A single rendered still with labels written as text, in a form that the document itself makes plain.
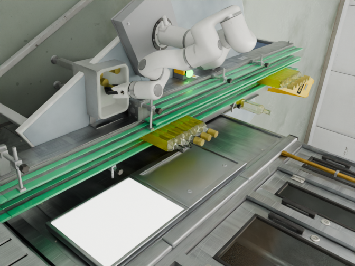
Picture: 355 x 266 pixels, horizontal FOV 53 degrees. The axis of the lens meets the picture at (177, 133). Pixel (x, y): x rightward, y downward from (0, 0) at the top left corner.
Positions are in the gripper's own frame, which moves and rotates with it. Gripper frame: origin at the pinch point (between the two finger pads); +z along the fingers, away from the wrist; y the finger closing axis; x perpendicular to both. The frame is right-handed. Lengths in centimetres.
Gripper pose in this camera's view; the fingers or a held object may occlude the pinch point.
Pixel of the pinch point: (112, 88)
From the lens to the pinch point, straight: 162.0
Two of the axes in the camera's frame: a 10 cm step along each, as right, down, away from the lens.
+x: -1.6, -9.3, -3.3
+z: -7.6, -1.0, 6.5
